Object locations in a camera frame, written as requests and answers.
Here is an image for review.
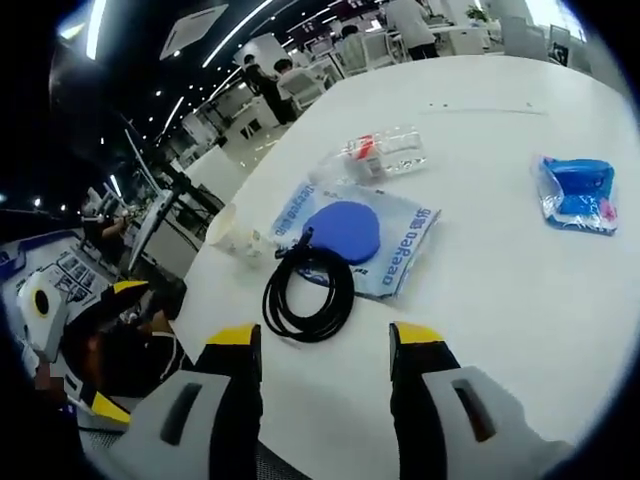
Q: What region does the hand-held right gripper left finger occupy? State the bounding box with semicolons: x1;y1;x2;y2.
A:
124;322;265;480

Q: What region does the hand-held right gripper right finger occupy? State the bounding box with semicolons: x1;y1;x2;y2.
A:
388;321;576;480

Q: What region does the black cable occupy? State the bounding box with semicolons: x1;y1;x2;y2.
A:
262;227;356;344

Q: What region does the white paper cup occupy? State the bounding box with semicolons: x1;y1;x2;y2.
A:
205;202;274;264

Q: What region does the packet with blue round pad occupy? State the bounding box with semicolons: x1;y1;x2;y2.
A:
269;182;442;301

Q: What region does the clear plastic bottle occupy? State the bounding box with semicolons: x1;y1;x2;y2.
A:
309;124;429;189

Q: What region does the small blue plastic packet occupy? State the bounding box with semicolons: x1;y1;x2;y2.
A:
529;154;620;236

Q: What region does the blue white display board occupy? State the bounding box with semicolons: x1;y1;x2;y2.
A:
0;227;109;321

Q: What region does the black tripod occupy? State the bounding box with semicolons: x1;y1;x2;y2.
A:
149;144;226;216

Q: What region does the ceiling air vent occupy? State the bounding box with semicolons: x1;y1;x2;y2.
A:
159;4;229;61

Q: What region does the white office chair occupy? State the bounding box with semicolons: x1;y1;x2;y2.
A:
359;31;402;70
287;74;325;112

